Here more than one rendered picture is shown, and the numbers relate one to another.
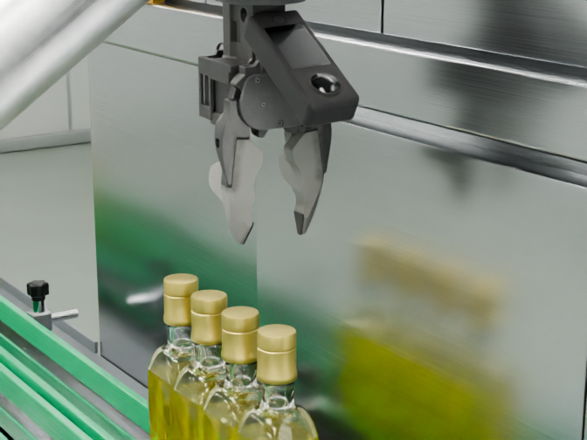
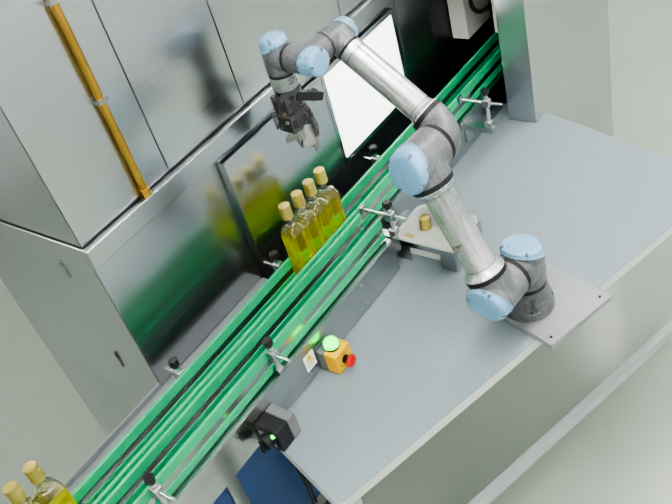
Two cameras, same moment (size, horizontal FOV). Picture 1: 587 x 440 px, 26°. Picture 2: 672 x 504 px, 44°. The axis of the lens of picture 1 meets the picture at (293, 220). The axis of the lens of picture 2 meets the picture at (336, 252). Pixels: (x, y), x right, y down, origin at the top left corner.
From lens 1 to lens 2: 2.67 m
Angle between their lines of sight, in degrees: 88
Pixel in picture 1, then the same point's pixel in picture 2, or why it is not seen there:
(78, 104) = not seen: outside the picture
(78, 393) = (227, 344)
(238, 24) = (288, 101)
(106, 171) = (133, 306)
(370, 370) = (289, 186)
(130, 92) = (137, 253)
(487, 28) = not seen: hidden behind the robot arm
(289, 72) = (314, 92)
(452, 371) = (307, 155)
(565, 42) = not seen: hidden behind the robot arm
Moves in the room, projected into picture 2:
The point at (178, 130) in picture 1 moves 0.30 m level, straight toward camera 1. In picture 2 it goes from (172, 231) to (271, 182)
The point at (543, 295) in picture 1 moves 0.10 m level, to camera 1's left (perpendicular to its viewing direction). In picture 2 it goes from (318, 109) to (329, 123)
